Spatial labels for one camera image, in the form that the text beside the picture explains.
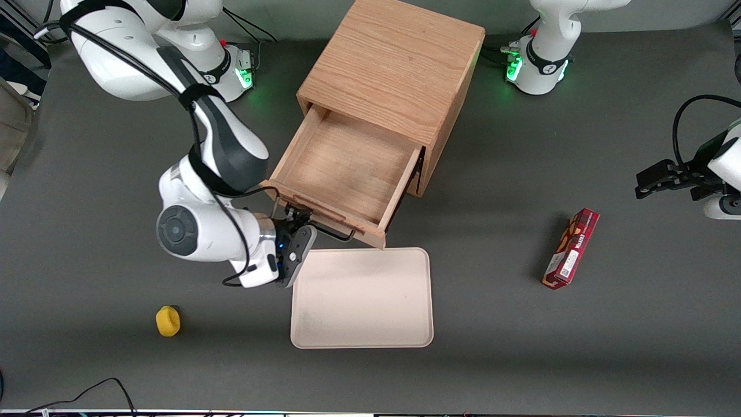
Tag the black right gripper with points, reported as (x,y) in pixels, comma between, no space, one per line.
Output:
(283,231)

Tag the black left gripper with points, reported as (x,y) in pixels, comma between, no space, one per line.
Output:
(696,174)

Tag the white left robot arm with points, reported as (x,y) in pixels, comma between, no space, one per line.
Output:
(544,63)

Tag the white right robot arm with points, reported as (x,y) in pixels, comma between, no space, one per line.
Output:
(220,133)

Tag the oak wooden drawer cabinet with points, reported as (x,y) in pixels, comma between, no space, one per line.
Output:
(399,63)

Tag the beige rectangular tray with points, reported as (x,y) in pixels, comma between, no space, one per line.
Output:
(362,298)

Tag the red snack box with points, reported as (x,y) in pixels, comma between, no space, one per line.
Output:
(571,249)

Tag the yellow rounded toy fruit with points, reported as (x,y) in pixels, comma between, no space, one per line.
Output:
(168,321)

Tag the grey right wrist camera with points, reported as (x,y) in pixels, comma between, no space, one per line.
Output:
(300,255)

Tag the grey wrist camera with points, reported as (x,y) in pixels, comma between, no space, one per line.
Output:
(300,255)
(723,207)

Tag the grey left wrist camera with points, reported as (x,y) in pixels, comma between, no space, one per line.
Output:
(723,207)

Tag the aluminium frame profile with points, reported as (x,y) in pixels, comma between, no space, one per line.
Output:
(23,35)

